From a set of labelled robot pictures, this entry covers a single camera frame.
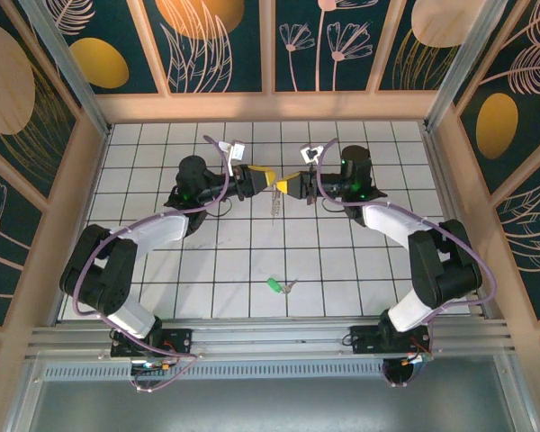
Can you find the green capped key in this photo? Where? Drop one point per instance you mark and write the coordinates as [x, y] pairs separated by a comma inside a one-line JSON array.
[[274, 286]]

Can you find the black base plate left arm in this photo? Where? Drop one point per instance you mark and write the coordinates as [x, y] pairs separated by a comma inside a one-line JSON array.
[[180, 339]]

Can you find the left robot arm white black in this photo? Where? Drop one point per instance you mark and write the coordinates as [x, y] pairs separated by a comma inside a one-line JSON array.
[[157, 229]]

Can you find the black base plate right arm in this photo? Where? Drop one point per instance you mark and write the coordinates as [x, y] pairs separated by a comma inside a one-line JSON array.
[[362, 339]]

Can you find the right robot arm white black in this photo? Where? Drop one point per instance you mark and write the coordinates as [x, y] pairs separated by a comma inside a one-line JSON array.
[[387, 220]]

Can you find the small circuit board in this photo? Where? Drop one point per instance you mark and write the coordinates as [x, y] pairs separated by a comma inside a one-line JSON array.
[[150, 365], [417, 357]]

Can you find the aluminium side rail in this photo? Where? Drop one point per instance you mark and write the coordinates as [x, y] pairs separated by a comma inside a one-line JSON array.
[[442, 180]]

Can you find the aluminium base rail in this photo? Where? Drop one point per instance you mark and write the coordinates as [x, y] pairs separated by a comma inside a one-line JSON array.
[[270, 337]]

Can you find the aluminium corner post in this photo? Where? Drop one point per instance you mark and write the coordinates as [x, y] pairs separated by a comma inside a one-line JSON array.
[[463, 58], [72, 76]]

